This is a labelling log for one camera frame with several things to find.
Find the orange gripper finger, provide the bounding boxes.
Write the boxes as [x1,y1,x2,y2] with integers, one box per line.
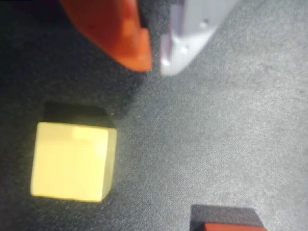
[59,0,153,72]

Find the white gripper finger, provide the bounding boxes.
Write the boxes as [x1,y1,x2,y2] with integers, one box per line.
[159,0,239,77]

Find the yellow cube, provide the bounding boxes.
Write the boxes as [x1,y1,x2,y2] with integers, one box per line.
[30,122,118,203]

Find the red cube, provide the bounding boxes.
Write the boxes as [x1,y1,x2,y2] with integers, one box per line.
[201,222,265,231]

